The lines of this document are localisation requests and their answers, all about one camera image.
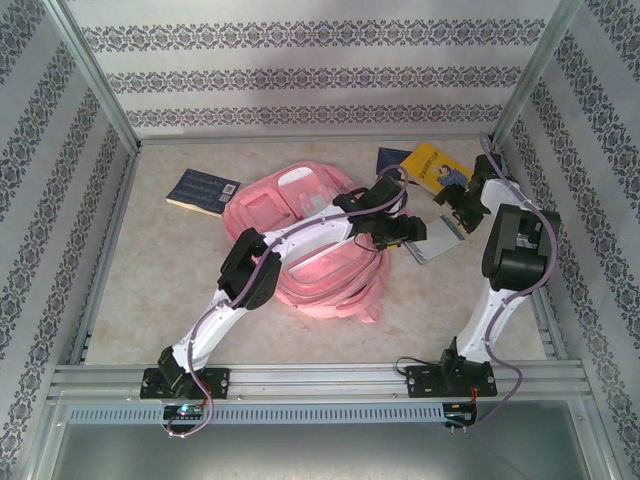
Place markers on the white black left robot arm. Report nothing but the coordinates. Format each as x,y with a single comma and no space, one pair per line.
250,270

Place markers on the aluminium frame side bar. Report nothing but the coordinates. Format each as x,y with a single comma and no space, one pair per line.
545,325
107,250

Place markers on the aluminium frame cross bar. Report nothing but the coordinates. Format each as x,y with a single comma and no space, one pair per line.
225,140

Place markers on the light grey notebook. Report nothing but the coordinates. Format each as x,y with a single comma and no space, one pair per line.
435,240

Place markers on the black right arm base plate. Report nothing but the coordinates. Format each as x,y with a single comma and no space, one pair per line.
420,382

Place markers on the yellow book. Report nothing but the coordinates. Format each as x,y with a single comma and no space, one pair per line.
430,165

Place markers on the blue book with white text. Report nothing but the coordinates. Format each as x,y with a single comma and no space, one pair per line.
200,190

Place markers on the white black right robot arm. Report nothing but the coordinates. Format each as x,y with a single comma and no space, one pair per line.
515,250

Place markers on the pink student backpack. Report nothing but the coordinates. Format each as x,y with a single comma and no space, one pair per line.
330,280

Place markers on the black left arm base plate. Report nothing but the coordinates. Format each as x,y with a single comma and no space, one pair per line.
220,382

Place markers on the aluminium mounting rail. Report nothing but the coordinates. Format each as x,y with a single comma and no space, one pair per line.
320,382

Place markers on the dark navy floral book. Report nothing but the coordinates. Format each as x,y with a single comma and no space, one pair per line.
392,157

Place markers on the grey metal sheet panel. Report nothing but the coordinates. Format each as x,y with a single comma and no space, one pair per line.
320,455

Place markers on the aluminium frame post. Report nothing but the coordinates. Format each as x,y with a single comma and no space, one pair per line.
532,75
97,75

